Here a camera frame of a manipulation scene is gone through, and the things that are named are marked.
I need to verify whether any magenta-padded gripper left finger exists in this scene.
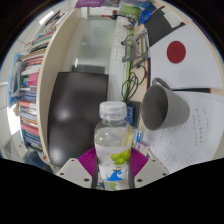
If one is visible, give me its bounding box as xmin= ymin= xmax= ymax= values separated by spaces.
xmin=55 ymin=148 xmax=100 ymax=189

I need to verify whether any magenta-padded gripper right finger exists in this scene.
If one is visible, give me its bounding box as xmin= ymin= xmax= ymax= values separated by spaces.
xmin=128 ymin=148 xmax=170 ymax=189

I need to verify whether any clear plastic water bottle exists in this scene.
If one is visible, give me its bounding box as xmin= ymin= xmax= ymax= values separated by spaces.
xmin=93 ymin=100 xmax=134 ymax=191

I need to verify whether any black computer monitor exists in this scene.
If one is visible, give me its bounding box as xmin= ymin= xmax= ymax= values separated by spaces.
xmin=46 ymin=64 xmax=109 ymax=168

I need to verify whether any blue printed packet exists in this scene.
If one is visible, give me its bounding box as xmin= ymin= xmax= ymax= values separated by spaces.
xmin=125 ymin=103 xmax=135 ymax=127

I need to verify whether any grey mug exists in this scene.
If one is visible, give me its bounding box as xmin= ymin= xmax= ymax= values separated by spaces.
xmin=140 ymin=77 xmax=191 ymax=132

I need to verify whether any flat round red coaster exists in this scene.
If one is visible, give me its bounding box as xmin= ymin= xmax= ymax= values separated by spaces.
xmin=166 ymin=40 xmax=187 ymax=65

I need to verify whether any grey metal laptop stand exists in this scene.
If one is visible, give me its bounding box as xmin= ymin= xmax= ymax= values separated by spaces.
xmin=120 ymin=28 xmax=151 ymax=68

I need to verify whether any black desk mat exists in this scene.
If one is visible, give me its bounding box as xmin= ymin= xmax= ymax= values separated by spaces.
xmin=146 ymin=6 xmax=186 ymax=48

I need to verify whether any small white paper stack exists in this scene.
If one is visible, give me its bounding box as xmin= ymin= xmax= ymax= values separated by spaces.
xmin=162 ymin=7 xmax=185 ymax=28

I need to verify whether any purple hanging banner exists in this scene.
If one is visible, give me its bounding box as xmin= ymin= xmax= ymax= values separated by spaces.
xmin=74 ymin=0 xmax=103 ymax=8

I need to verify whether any black cable bundle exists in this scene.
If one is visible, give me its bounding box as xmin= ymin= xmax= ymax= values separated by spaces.
xmin=120 ymin=63 xmax=148 ymax=103

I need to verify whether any wall shelf with books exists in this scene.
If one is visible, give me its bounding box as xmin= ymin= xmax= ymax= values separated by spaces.
xmin=9 ymin=8 xmax=83 ymax=164

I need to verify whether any coiled blue cable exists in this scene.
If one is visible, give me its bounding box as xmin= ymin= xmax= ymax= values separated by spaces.
xmin=138 ymin=9 xmax=153 ymax=25

